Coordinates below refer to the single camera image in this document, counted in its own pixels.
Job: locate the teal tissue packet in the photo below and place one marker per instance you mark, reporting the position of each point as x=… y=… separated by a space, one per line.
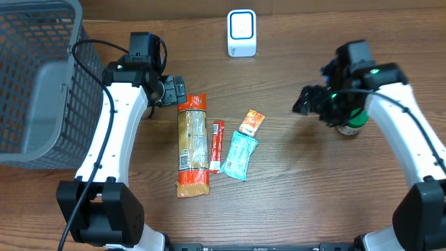
x=240 y=151

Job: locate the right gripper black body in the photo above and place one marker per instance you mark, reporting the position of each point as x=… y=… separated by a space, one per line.
x=335 y=106

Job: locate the white barcode scanner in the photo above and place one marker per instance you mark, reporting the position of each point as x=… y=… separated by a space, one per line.
x=241 y=33

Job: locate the green lid jar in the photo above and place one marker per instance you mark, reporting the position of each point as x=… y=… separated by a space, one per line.
x=353 y=125

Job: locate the grey plastic shopping basket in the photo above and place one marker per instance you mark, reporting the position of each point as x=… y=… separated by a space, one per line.
x=49 y=105

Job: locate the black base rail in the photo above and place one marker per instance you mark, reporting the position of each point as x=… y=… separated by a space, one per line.
x=319 y=247

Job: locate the small orange carton box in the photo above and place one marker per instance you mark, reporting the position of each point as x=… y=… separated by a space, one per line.
x=251 y=123

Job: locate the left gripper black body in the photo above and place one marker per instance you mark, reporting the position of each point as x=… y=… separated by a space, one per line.
x=173 y=90

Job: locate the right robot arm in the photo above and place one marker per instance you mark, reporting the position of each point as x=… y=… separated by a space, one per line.
x=355 y=83

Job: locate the orange spaghetti pasta packet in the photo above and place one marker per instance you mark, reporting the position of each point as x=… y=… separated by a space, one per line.
x=193 y=168

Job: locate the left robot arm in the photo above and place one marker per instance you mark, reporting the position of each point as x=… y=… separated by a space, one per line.
x=98 y=206

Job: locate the red stick sachet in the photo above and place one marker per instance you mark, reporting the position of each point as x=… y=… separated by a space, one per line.
x=216 y=148

